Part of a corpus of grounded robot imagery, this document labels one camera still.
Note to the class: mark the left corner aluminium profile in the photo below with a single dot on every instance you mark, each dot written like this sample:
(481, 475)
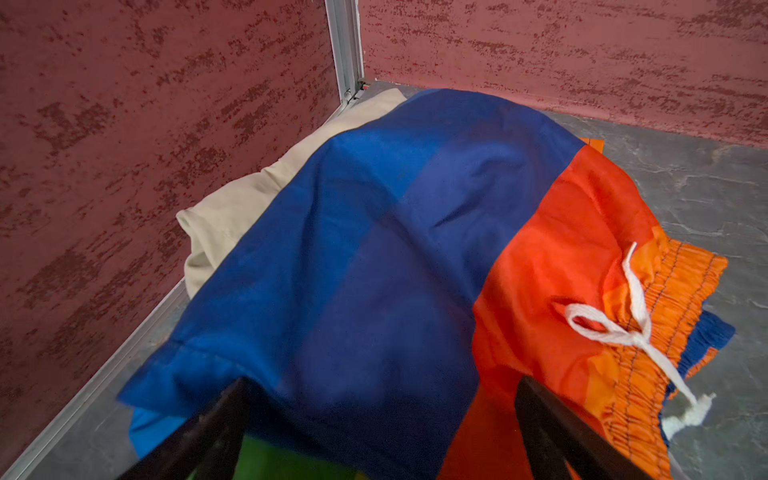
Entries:
(344, 26)

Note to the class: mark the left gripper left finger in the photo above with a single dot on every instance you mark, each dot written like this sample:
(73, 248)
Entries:
(206, 446)

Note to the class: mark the beige drawstring shorts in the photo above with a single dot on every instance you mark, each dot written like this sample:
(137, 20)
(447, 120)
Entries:
(217, 223)

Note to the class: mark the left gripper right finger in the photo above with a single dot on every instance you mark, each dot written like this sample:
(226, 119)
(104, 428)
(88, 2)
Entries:
(559, 445)

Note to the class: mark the colourful blue orange shorts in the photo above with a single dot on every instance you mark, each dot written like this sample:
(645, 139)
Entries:
(388, 302)

